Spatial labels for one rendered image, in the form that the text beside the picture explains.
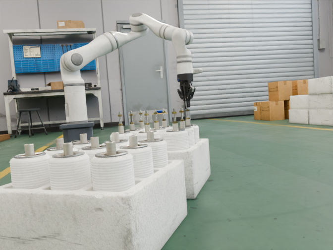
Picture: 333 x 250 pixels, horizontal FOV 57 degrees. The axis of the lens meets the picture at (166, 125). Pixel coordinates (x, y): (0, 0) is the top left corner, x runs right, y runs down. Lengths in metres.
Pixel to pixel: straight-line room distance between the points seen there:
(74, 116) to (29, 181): 0.67
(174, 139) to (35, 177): 0.56
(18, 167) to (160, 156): 0.37
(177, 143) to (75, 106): 0.52
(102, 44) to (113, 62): 4.96
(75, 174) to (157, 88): 5.82
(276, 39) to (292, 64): 0.66
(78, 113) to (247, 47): 6.01
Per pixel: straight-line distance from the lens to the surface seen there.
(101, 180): 0.70
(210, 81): 6.78
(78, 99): 1.45
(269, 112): 5.05
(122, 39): 1.59
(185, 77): 1.42
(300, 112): 4.26
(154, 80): 6.52
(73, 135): 1.44
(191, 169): 1.16
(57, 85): 6.00
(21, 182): 0.84
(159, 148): 0.90
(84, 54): 1.48
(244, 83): 7.07
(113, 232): 0.68
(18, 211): 0.82
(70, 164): 0.75
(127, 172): 0.70
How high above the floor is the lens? 0.35
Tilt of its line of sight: 4 degrees down
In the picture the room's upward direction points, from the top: 4 degrees counter-clockwise
